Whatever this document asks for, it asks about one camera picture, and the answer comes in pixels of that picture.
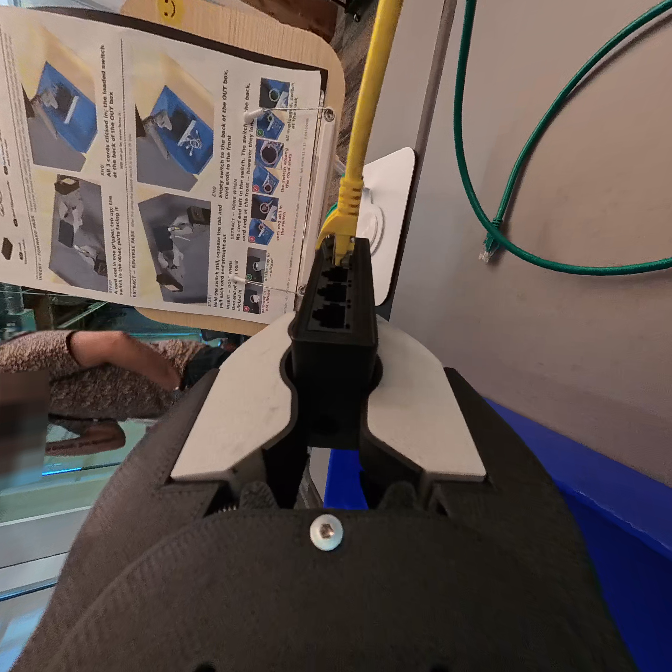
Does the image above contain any green ethernet cable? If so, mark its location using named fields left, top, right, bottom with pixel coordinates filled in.
left=453, top=0, right=672, bottom=276

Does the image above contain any yellow ethernet cable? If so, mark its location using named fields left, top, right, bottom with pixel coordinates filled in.
left=316, top=0, right=405, bottom=263

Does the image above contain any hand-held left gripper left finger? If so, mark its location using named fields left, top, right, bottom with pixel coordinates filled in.
left=169, top=310, right=308, bottom=509

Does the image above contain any wooden instruction board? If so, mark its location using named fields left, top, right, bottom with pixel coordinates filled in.
left=0, top=0, right=347, bottom=337

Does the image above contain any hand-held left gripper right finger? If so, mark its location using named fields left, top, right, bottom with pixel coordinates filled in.
left=358, top=320, right=487, bottom=508

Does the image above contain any black ethernet switch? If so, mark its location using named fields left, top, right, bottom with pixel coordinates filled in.
left=290, top=236, right=380, bottom=450

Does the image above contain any blue plastic bin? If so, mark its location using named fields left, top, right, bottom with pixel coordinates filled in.
left=323, top=396, right=672, bottom=672

